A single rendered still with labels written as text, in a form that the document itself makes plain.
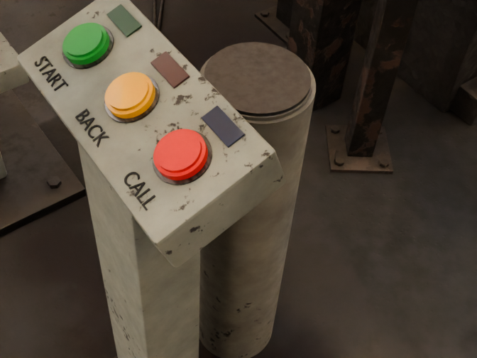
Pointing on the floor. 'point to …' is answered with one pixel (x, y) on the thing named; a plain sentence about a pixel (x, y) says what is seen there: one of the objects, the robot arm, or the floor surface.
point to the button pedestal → (150, 179)
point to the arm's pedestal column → (30, 169)
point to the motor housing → (324, 42)
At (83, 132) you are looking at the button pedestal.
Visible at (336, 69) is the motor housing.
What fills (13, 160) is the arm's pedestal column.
